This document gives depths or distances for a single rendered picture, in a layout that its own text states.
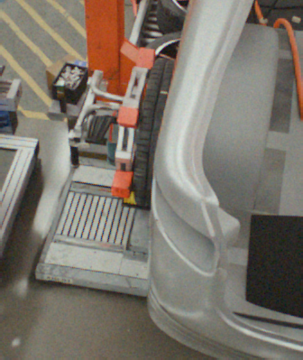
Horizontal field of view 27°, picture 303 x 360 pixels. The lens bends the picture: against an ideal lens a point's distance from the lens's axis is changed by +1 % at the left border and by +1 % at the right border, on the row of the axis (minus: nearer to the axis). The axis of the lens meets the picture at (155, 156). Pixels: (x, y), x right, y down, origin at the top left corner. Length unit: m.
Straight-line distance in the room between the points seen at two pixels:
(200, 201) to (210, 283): 0.27
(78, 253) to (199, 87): 1.75
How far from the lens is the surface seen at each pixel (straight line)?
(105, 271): 3.25
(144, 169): 2.48
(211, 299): 1.80
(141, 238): 3.17
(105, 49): 3.14
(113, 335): 3.17
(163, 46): 3.78
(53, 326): 3.21
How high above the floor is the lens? 2.86
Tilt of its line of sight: 49 degrees down
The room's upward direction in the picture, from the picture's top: 3 degrees clockwise
